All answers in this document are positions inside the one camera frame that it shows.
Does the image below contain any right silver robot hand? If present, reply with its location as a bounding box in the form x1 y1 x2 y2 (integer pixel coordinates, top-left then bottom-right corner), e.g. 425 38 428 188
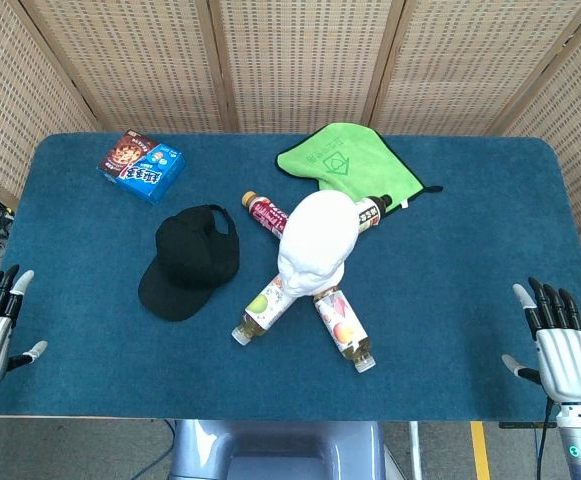
501 277 581 404

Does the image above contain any black baseball cap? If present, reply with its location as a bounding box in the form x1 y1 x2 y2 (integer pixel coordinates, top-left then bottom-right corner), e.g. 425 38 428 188
137 203 241 323

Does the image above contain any white foam mannequin head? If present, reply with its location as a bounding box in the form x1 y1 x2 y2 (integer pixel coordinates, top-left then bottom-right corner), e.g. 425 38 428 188
276 189 360 304

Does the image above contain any blue felt table cover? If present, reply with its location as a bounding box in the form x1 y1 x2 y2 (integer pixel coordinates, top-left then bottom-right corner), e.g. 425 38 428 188
0 132 581 424

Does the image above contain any white table leg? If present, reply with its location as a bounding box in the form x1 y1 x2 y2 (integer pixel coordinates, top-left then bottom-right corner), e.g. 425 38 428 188
408 421 424 480

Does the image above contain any peach label tea bottle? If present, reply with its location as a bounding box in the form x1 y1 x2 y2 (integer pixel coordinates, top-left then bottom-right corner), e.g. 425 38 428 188
312 287 377 374

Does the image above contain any blue cookie box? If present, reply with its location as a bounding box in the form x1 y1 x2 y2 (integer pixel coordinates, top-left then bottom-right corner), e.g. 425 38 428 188
96 129 187 206

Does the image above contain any dark tea bottle brown label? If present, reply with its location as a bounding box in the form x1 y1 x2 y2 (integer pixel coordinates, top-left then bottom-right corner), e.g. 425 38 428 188
354 194 394 235

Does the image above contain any green apple label tea bottle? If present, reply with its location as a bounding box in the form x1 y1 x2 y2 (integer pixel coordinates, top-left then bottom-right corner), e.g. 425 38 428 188
231 274 296 346

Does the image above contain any green microfiber cloth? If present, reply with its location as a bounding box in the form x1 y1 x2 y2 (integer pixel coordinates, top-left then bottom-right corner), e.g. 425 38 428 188
275 122 444 217

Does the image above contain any grey-blue robot torso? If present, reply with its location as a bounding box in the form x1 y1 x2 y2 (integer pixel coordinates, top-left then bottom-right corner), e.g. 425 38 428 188
168 419 389 480

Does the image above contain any red label drink bottle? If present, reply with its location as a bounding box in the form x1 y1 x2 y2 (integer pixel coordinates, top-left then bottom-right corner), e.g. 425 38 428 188
241 190 291 241

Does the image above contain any woven bamboo folding screen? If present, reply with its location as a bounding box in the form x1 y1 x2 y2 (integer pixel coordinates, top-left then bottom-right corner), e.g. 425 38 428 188
0 0 581 281

